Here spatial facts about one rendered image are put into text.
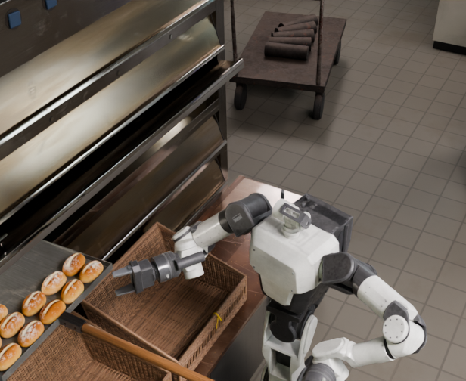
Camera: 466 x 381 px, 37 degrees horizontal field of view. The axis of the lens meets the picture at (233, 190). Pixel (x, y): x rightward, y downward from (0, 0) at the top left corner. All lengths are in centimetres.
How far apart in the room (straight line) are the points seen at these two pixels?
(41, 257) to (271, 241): 86
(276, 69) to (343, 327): 230
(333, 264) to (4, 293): 112
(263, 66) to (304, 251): 338
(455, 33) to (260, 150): 233
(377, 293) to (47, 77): 126
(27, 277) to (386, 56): 462
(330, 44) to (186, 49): 289
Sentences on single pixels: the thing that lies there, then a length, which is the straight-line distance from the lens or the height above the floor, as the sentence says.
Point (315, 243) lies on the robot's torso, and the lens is 224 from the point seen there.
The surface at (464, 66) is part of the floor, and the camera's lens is 648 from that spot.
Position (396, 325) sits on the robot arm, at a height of 141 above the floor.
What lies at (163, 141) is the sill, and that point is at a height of 118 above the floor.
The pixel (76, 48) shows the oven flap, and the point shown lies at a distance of 249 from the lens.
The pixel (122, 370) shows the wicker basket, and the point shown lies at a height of 60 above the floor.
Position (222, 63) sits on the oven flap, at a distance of 325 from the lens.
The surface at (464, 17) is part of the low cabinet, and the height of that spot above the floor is 35.
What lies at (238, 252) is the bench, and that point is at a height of 58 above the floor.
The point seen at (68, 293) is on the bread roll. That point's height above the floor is 123.
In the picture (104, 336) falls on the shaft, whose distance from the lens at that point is 226.
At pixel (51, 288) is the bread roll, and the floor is 121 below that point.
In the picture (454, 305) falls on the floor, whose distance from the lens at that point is 411.
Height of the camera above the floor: 290
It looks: 38 degrees down
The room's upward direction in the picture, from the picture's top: 1 degrees counter-clockwise
